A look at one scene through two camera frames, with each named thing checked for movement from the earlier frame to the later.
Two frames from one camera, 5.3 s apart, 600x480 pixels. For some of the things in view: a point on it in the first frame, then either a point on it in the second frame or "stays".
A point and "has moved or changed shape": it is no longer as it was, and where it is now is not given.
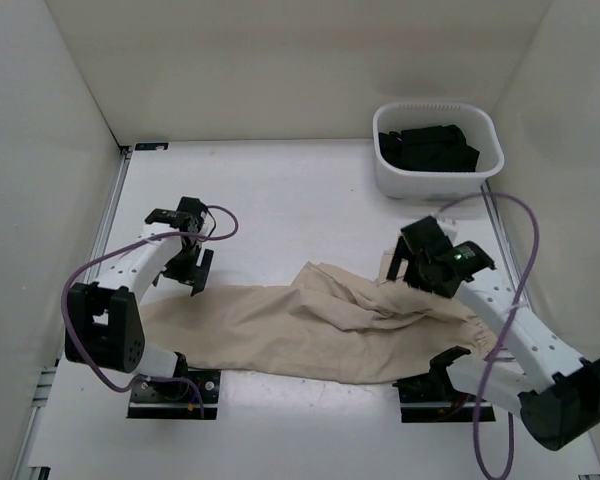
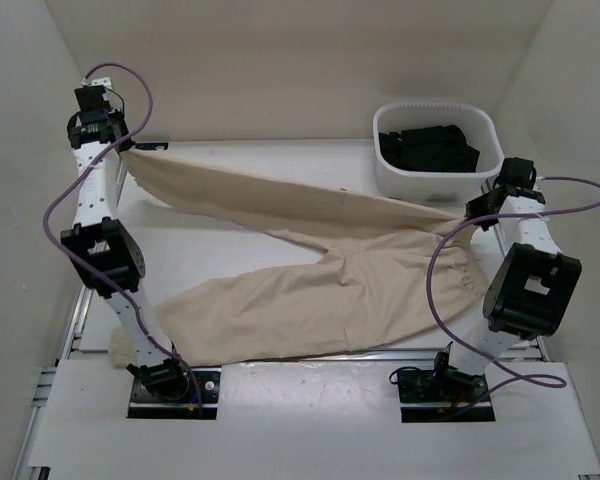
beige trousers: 324,325 has moved or changed shape
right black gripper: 402,252 -> 474,207
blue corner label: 151,146 stays
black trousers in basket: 431,149 stays
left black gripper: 192,274 -> 116,116
